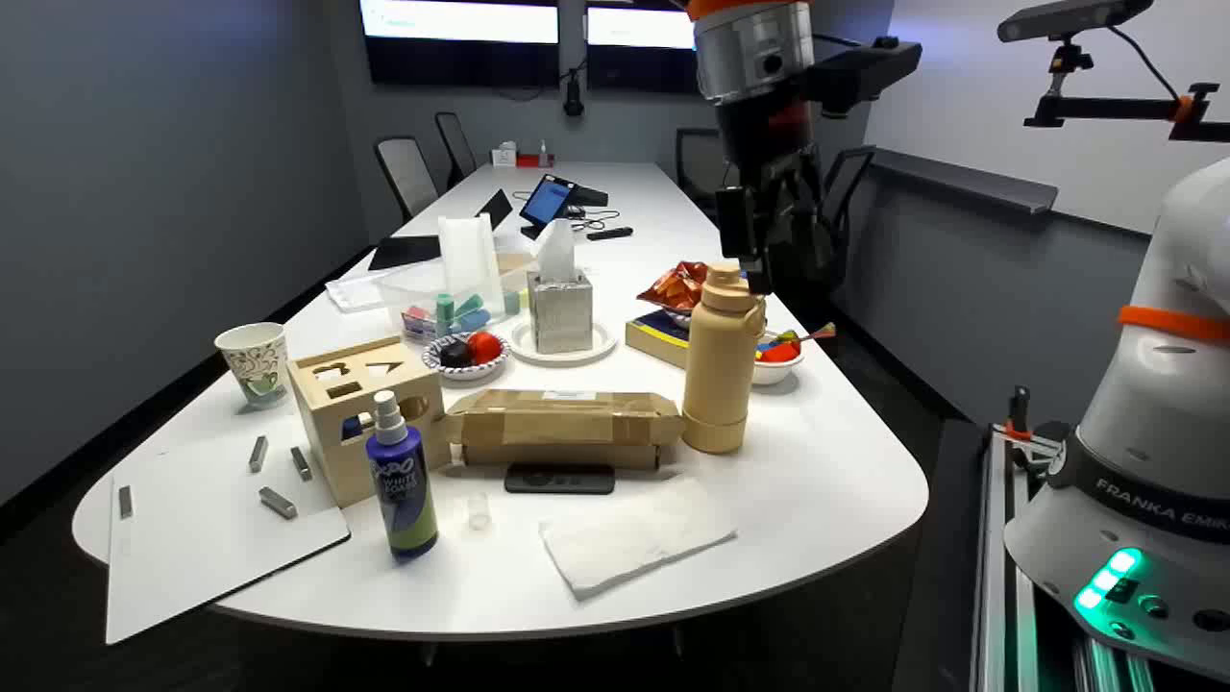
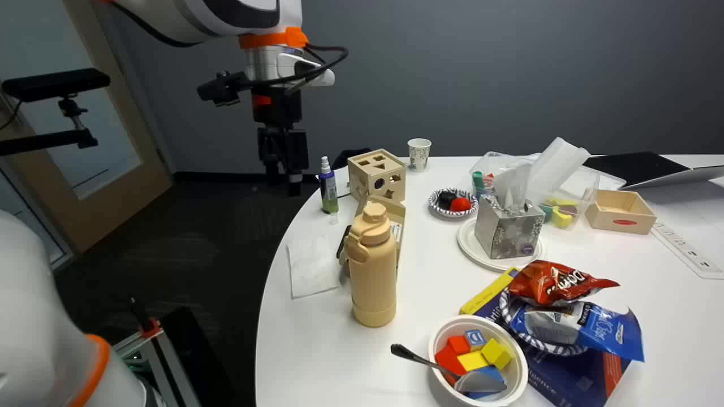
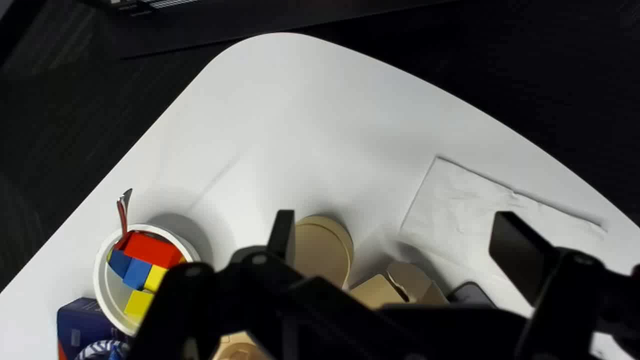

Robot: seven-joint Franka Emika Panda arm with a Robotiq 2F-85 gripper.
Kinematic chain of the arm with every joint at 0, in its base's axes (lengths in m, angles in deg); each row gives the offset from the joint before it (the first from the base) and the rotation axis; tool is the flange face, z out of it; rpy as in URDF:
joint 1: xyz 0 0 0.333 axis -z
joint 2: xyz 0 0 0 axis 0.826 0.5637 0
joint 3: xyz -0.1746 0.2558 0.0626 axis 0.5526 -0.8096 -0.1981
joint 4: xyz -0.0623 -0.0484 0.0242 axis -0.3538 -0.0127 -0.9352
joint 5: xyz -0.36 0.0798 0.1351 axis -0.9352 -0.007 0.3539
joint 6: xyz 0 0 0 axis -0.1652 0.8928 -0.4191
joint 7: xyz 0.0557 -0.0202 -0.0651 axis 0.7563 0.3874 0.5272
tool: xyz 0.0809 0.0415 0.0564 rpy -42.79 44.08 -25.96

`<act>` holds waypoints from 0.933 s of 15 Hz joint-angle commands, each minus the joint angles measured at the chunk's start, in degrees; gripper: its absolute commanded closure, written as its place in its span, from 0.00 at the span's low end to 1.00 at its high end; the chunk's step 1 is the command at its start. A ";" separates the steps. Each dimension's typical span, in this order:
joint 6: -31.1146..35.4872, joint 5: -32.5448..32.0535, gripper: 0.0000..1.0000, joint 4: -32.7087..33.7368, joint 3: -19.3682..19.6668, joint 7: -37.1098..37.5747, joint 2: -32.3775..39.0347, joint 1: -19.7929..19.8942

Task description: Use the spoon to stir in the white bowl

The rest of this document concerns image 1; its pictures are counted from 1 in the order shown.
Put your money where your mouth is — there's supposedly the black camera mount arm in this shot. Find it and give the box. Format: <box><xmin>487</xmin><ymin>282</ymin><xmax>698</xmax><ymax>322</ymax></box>
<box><xmin>1024</xmin><ymin>35</ymin><xmax>1230</xmax><ymax>148</ymax></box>

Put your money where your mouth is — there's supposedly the wooden shape sorter box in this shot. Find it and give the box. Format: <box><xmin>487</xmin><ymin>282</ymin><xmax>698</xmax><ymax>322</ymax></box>
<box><xmin>284</xmin><ymin>336</ymin><xmax>454</xmax><ymax>511</ymax></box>

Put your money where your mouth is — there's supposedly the black office chair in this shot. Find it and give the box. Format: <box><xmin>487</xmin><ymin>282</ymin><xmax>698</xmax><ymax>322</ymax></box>
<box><xmin>372</xmin><ymin>130</ymin><xmax>444</xmax><ymax>222</ymax></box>
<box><xmin>674</xmin><ymin>125</ymin><xmax>736</xmax><ymax>215</ymax></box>
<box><xmin>819</xmin><ymin>141</ymin><xmax>886</xmax><ymax>263</ymax></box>
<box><xmin>431</xmin><ymin>108</ymin><xmax>482</xmax><ymax>186</ymax></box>

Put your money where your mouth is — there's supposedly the small bowl with red items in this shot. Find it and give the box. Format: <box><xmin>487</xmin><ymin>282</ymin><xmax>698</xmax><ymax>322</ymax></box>
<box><xmin>421</xmin><ymin>327</ymin><xmax>513</xmax><ymax>385</ymax></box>

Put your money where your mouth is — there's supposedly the black laptop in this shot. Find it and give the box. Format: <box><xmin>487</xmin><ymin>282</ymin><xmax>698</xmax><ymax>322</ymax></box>
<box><xmin>364</xmin><ymin>231</ymin><xmax>445</xmax><ymax>275</ymax></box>

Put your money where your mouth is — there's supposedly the white paper napkin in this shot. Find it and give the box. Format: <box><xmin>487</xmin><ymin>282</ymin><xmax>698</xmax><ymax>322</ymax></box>
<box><xmin>535</xmin><ymin>494</ymin><xmax>741</xmax><ymax>603</ymax></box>

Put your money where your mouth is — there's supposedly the patterned paper cup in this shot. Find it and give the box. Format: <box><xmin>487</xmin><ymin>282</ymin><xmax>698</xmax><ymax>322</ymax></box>
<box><xmin>213</xmin><ymin>321</ymin><xmax>294</xmax><ymax>407</ymax></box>

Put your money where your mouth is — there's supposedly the small spoon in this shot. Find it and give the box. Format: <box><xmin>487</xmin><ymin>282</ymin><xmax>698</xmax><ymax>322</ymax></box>
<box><xmin>765</xmin><ymin>321</ymin><xmax>844</xmax><ymax>362</ymax></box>

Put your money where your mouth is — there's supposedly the small black tablet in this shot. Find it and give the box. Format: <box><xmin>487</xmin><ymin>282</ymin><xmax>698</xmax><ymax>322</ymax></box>
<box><xmin>473</xmin><ymin>190</ymin><xmax>517</xmax><ymax>231</ymax></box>

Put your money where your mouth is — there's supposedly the black phone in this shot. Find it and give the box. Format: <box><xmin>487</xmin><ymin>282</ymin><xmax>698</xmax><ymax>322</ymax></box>
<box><xmin>499</xmin><ymin>462</ymin><xmax>618</xmax><ymax>500</ymax></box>

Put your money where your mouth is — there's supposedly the white plastic bag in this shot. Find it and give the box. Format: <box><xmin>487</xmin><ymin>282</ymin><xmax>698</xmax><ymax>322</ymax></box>
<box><xmin>434</xmin><ymin>211</ymin><xmax>509</xmax><ymax>321</ymax></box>

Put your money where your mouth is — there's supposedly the white paper sheet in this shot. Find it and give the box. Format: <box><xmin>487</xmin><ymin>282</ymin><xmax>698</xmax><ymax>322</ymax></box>
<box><xmin>322</xmin><ymin>275</ymin><xmax>387</xmax><ymax>316</ymax></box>

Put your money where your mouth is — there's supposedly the white plate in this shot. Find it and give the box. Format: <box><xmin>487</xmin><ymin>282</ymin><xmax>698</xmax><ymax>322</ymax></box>
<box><xmin>509</xmin><ymin>316</ymin><xmax>625</xmax><ymax>371</ymax></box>

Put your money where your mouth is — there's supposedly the grey whiteboard ledge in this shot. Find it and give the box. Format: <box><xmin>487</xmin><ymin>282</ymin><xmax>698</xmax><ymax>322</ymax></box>
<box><xmin>868</xmin><ymin>148</ymin><xmax>1063</xmax><ymax>221</ymax></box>

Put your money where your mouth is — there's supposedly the clear plastic container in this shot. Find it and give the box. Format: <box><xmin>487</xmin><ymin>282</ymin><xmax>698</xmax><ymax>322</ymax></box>
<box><xmin>379</xmin><ymin>275</ymin><xmax>513</xmax><ymax>345</ymax></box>

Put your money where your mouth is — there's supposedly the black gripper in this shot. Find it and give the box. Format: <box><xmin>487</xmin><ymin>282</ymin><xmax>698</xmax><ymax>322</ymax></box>
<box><xmin>712</xmin><ymin>98</ymin><xmax>840</xmax><ymax>307</ymax></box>

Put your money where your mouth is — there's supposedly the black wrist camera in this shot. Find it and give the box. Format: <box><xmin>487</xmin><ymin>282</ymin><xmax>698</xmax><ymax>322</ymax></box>
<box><xmin>817</xmin><ymin>35</ymin><xmax>926</xmax><ymax>115</ymax></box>

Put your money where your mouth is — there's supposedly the white board sheet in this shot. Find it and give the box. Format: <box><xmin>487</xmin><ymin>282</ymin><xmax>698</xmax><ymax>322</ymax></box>
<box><xmin>102</xmin><ymin>426</ymin><xmax>355</xmax><ymax>652</ymax></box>

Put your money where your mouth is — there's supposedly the tablet with blue screen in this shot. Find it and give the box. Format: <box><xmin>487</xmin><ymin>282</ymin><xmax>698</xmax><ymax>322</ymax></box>
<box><xmin>517</xmin><ymin>174</ymin><xmax>580</xmax><ymax>235</ymax></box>

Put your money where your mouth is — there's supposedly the grey exterior camera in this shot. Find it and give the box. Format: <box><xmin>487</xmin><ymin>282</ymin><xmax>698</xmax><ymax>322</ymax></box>
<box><xmin>997</xmin><ymin>0</ymin><xmax>1158</xmax><ymax>48</ymax></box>

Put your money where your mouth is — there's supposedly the grey tissue box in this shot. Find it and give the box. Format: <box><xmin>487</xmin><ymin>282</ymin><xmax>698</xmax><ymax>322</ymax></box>
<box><xmin>525</xmin><ymin>221</ymin><xmax>601</xmax><ymax>358</ymax></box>

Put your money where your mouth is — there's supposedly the orange chip bag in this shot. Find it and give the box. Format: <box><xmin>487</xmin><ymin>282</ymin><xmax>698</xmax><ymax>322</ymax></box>
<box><xmin>636</xmin><ymin>259</ymin><xmax>712</xmax><ymax>321</ymax></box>

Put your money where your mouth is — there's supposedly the beige water bottle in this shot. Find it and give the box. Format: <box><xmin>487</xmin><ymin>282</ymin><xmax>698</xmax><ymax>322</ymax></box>
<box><xmin>678</xmin><ymin>259</ymin><xmax>768</xmax><ymax>458</ymax></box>

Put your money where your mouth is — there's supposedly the blue snack bag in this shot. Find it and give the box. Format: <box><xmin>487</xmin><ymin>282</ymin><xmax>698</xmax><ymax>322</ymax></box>
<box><xmin>636</xmin><ymin>307</ymin><xmax>698</xmax><ymax>344</ymax></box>

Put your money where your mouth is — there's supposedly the blue spray bottle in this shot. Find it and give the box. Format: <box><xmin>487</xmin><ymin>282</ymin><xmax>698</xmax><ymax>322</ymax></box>
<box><xmin>362</xmin><ymin>389</ymin><xmax>444</xmax><ymax>567</ymax></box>

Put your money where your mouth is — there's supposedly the wall monitor screen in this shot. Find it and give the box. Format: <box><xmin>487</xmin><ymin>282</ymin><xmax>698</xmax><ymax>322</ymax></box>
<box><xmin>585</xmin><ymin>0</ymin><xmax>703</xmax><ymax>56</ymax></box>
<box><xmin>358</xmin><ymin>0</ymin><xmax>566</xmax><ymax>50</ymax></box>

